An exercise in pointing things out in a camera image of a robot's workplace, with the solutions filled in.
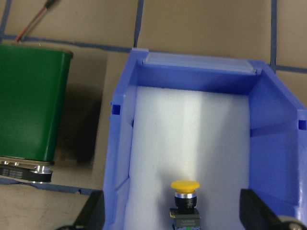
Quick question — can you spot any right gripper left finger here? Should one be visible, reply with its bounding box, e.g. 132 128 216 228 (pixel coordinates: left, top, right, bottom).
73 191 105 230

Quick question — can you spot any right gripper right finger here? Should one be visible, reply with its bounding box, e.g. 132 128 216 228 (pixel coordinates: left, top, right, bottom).
239 189 283 230

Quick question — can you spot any right blue plastic bin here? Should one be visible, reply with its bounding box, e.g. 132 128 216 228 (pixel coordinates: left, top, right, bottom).
103 49 307 230

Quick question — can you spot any red black wire pair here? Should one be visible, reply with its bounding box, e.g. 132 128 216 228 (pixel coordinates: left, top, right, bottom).
14 0 60 44

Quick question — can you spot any green conveyor belt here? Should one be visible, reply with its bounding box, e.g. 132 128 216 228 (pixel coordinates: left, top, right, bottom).
0 44 73 183

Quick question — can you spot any yellow mushroom push button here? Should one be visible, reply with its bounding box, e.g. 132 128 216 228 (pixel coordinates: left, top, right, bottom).
169 180 201 230

